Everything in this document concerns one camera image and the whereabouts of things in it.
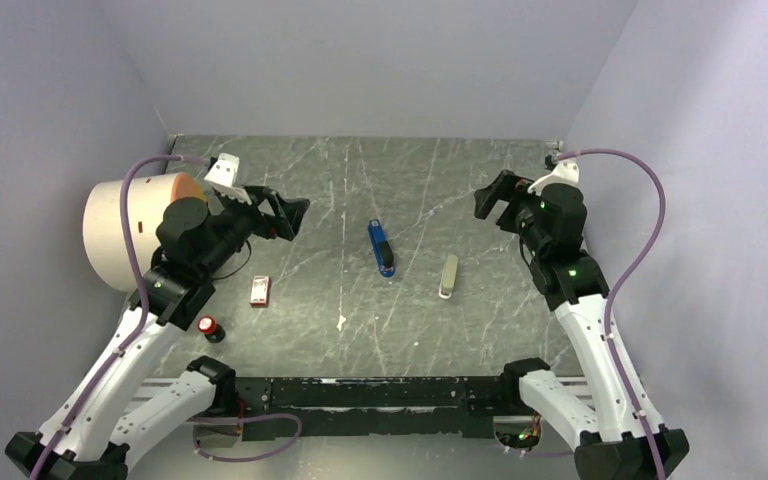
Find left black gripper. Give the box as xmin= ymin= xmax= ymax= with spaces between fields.
xmin=198 ymin=183 xmax=308 ymax=276

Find red white staple box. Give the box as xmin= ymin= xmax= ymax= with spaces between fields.
xmin=249 ymin=276 xmax=271 ymax=308

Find beige stapler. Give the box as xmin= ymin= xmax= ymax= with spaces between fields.
xmin=438 ymin=254 xmax=459 ymax=300

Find blue stapler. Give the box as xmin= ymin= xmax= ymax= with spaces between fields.
xmin=367 ymin=219 xmax=395 ymax=278

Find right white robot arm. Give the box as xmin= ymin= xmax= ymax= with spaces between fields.
xmin=474 ymin=170 xmax=690 ymax=479

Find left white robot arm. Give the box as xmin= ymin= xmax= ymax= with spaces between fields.
xmin=5 ymin=186 xmax=310 ymax=479

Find red emergency stop button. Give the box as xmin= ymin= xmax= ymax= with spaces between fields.
xmin=197 ymin=316 xmax=226 ymax=344

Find cream cylindrical drum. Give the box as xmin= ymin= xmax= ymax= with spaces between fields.
xmin=82 ymin=171 xmax=208 ymax=293

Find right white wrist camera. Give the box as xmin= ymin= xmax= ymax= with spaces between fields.
xmin=528 ymin=157 xmax=580 ymax=196

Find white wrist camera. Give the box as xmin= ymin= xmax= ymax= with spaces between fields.
xmin=528 ymin=157 xmax=580 ymax=196
xmin=205 ymin=153 xmax=252 ymax=205

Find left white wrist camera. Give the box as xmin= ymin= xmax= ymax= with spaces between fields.
xmin=205 ymin=153 xmax=252 ymax=205

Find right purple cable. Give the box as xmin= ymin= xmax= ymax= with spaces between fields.
xmin=552 ymin=148 xmax=668 ymax=480

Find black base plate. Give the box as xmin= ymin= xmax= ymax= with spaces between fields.
xmin=196 ymin=375 xmax=534 ymax=441

